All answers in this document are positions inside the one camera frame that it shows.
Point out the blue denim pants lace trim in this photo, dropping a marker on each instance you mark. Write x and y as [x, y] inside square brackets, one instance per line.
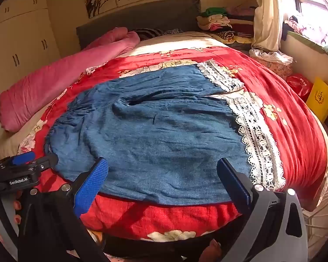
[153, 131]

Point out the yellow box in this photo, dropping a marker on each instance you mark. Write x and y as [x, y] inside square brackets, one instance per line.
[319, 98]

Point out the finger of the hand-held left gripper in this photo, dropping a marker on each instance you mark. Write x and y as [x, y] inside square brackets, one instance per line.
[21, 158]
[45, 161]

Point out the pile of folded clothes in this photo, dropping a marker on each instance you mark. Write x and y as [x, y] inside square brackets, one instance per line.
[224, 24]

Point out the pink floral cushion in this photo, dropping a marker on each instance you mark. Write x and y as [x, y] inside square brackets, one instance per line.
[276, 68]

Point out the red floral blanket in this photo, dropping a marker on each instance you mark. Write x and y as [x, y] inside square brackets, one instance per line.
[289, 120]

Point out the cream curtain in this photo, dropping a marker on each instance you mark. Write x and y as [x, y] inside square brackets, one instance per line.
[267, 13]

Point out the person's left hand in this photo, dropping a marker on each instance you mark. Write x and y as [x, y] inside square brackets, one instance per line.
[17, 205]

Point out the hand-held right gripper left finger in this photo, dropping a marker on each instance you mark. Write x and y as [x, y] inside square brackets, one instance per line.
[91, 185]

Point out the white crumpled cloth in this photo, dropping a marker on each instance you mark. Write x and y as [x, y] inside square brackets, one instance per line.
[270, 56]

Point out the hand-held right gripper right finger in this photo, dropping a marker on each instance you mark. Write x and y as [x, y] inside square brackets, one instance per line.
[235, 185]

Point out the cream wardrobe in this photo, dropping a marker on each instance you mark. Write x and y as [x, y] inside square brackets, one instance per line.
[24, 35]

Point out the pink quilt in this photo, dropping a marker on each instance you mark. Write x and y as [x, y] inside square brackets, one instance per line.
[57, 82]

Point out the grey bed headboard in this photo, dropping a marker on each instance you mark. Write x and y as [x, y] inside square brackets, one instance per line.
[142, 16]

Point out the red plastic bag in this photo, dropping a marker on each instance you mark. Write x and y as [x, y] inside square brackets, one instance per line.
[299, 86]

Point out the pink floral cloth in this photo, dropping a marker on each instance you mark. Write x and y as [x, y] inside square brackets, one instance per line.
[308, 28]

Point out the striped pillow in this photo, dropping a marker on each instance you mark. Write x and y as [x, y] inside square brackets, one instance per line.
[147, 33]

